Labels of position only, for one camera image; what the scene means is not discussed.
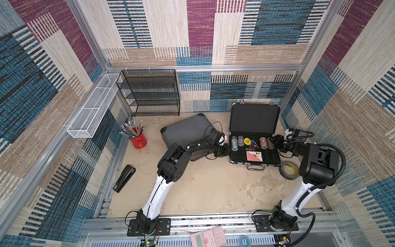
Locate black poker set case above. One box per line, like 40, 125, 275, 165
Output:
229, 103, 281, 171

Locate grey poker set case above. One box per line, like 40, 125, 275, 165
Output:
160, 113, 214, 158

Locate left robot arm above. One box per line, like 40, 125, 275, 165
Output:
136, 137, 230, 231

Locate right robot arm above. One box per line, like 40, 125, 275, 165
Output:
269, 135, 346, 231

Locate poker chip stack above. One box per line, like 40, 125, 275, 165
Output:
230, 136, 239, 152

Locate yellow dealer button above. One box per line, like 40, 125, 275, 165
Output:
244, 138, 252, 146

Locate pink playing card deck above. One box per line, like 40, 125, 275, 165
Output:
246, 151, 263, 162

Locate grey tape roll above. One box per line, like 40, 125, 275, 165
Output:
279, 161, 299, 180

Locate red metal pencil bucket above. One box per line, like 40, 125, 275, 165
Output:
129, 128, 148, 149

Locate pink calculator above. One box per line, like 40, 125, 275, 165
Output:
190, 226, 227, 247

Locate blue tape roll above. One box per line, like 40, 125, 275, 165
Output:
239, 235, 251, 247

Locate black mesh shelf rack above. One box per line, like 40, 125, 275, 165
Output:
117, 70, 181, 117

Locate black stapler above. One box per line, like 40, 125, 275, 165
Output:
113, 165, 136, 193

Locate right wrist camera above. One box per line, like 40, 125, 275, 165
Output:
285, 128, 310, 143

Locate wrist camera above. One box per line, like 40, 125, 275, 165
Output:
285, 128, 310, 143
208, 128, 225, 145

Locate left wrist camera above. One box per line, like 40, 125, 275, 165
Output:
208, 128, 225, 145

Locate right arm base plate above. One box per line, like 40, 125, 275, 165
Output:
252, 214, 299, 232

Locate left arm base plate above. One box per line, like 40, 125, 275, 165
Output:
127, 218, 171, 237

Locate white mesh wall basket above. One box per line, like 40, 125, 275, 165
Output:
67, 74, 119, 139

